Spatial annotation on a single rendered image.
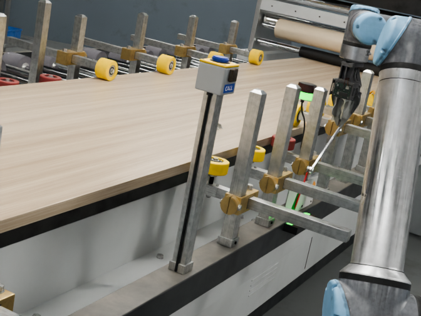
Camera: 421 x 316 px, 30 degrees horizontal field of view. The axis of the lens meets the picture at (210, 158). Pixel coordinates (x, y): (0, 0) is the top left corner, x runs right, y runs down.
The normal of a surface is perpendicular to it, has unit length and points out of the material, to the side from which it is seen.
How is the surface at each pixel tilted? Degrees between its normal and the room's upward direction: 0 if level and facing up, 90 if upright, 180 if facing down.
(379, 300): 67
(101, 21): 90
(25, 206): 0
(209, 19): 90
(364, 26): 90
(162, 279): 0
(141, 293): 0
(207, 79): 90
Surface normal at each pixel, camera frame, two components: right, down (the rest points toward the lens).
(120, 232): 0.87, 0.28
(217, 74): -0.47, 0.14
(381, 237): -0.22, -0.19
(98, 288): 0.19, -0.95
